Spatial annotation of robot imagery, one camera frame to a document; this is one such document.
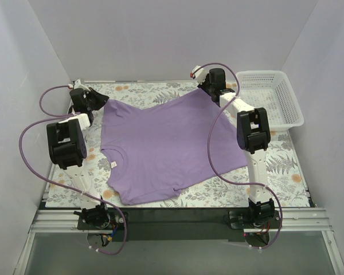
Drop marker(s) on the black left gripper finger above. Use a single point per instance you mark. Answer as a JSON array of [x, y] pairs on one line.
[[97, 104], [96, 97]]

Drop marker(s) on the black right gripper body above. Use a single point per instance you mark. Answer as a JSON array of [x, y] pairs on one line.
[[206, 86]]

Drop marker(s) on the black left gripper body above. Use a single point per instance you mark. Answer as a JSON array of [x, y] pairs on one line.
[[92, 98]]

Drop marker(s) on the white plastic laundry basket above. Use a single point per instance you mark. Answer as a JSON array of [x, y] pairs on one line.
[[272, 90]]

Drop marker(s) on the purple t shirt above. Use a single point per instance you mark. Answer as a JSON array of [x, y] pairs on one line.
[[160, 151]]

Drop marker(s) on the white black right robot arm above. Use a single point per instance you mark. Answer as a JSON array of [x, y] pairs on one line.
[[253, 137]]

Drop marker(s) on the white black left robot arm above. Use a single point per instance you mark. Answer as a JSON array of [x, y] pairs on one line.
[[67, 149]]

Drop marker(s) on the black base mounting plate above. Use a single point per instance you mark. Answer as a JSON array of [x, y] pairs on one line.
[[176, 224]]

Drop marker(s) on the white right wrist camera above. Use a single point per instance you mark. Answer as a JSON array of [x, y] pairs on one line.
[[199, 74]]

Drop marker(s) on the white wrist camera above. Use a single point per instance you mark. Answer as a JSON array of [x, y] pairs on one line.
[[199, 74], [79, 83]]

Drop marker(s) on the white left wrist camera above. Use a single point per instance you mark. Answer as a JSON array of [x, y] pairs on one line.
[[79, 83]]

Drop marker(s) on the aluminium frame rail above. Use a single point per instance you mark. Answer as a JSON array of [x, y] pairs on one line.
[[304, 245]]

